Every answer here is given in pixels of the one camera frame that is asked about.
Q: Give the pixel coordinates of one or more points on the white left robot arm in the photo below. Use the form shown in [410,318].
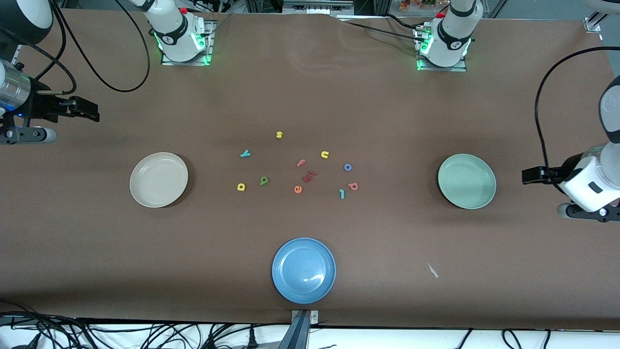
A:
[453,39]

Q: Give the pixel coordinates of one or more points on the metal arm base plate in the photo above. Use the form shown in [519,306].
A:
[462,68]
[211,43]

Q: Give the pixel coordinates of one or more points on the brown paper table cover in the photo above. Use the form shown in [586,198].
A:
[310,97]

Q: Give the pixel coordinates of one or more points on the white paper scrap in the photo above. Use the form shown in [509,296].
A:
[432,270]

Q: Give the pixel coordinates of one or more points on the blue plate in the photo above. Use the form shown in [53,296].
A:
[303,270]

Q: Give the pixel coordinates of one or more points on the pale green plate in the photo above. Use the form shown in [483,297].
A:
[467,181]

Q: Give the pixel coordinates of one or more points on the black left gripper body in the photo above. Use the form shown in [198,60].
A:
[555,174]

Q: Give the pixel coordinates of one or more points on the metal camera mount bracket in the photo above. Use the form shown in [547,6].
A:
[302,329]

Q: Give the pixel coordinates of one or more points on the orange decorative object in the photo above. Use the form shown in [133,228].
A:
[416,4]

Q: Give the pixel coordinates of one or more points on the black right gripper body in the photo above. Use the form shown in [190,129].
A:
[42,106]

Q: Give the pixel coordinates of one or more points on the grey power strip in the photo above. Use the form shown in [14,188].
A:
[317,7]

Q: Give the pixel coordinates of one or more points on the aluminium corner bracket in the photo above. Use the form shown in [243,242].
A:
[593,23]

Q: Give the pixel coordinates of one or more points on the green letter g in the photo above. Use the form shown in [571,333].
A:
[264,181]

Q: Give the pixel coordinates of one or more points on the beige brown plate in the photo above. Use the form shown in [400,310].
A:
[159,180]

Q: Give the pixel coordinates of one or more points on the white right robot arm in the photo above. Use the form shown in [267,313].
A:
[181,36]

